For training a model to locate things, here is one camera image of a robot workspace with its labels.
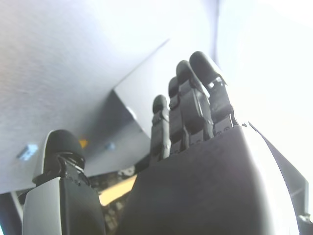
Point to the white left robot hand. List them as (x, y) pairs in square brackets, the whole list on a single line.
[(195, 183)]

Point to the white cardboard box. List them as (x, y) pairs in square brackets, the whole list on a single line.
[(146, 98)]

